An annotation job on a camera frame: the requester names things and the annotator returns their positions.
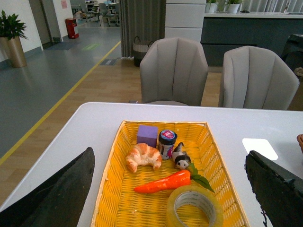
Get grey chair right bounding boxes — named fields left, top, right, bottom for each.
left=218, top=46, right=300, bottom=110

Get dark grey counter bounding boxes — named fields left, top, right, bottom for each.
left=201, top=12, right=303, bottom=67

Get clear packing tape roll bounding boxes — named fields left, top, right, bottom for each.
left=166, top=185, right=223, bottom=227

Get grey curtain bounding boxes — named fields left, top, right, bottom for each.
left=119, top=0, right=166, bottom=57

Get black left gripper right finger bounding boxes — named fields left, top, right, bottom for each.
left=245, top=150, right=303, bottom=227

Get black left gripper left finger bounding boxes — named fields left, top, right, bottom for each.
left=0, top=147, right=95, bottom=227

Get white potted plant left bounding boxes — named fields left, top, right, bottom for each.
left=205, top=0, right=218, bottom=13

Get brown wicker basket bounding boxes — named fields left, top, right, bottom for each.
left=296, top=134, right=303, bottom=153

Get small dark jar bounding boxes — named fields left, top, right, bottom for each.
left=158, top=130, right=178, bottom=160

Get red cabinet box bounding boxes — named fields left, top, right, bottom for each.
left=65, top=17, right=79, bottom=39

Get office chair background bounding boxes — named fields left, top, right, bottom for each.
left=98, top=2, right=120, bottom=26

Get white potted plant right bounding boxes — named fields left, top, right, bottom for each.
left=224, top=0, right=243, bottom=14

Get toy croissant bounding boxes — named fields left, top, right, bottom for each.
left=126, top=143, right=162, bottom=173

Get purple foam block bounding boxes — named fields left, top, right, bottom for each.
left=137, top=125, right=158, bottom=148

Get potted plant gold pot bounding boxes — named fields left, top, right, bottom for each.
left=0, top=10, right=27, bottom=68

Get orange toy carrot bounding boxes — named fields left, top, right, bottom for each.
left=134, top=163, right=214, bottom=193

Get panda figurine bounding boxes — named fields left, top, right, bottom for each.
left=172, top=142, right=191, bottom=170

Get yellow woven basket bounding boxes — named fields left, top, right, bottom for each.
left=91, top=121, right=249, bottom=227

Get grey chair left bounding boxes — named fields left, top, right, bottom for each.
left=140, top=37, right=208, bottom=106

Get grey chair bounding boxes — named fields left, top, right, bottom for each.
left=218, top=46, right=300, bottom=110
left=140, top=37, right=208, bottom=106

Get white potted plant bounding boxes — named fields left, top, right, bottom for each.
left=224, top=0, right=243, bottom=14
left=205, top=0, right=218, bottom=13

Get white pillar cabinet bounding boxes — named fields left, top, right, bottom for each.
left=165, top=0, right=206, bottom=42

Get dark laundry basket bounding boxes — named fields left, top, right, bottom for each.
left=133, top=36, right=154, bottom=67

